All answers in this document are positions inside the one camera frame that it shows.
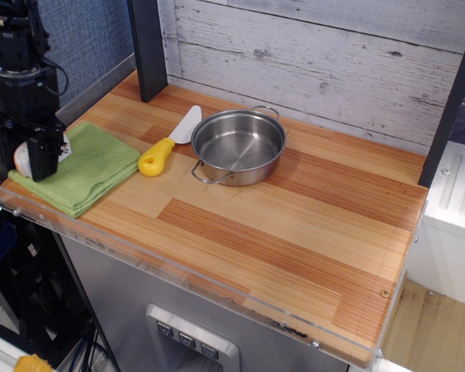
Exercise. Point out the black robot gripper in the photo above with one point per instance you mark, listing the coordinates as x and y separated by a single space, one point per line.
29 101

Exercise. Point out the white toy sushi piece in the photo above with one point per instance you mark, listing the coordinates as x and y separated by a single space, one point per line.
22 161

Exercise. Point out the round metal pot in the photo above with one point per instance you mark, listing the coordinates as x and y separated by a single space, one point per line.
237 147

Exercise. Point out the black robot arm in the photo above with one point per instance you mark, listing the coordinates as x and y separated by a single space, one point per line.
23 40

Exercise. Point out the folded green cloth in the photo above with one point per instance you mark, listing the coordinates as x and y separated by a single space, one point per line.
98 163

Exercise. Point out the clear acrylic table guard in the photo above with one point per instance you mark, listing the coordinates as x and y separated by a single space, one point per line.
315 251

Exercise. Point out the blue fabric partition panel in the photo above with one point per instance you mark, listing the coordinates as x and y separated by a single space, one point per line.
87 39

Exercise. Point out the yellow object at bottom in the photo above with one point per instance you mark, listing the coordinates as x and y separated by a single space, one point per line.
31 363

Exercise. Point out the stainless toy fridge cabinet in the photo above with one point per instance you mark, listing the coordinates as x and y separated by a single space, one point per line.
120 293

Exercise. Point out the silver dispenser button panel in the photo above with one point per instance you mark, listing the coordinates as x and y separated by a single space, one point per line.
181 345

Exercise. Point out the white aluminium side block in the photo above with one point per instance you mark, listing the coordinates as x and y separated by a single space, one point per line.
436 259

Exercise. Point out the yellow handled toy knife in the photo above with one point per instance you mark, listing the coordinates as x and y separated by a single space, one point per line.
152 162

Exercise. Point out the dark left vertical post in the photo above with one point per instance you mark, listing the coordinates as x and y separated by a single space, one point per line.
148 47

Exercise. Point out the dark vertical post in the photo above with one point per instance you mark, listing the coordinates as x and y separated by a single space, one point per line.
444 128
148 47

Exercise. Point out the dark right vertical post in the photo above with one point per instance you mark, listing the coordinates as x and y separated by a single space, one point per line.
444 128

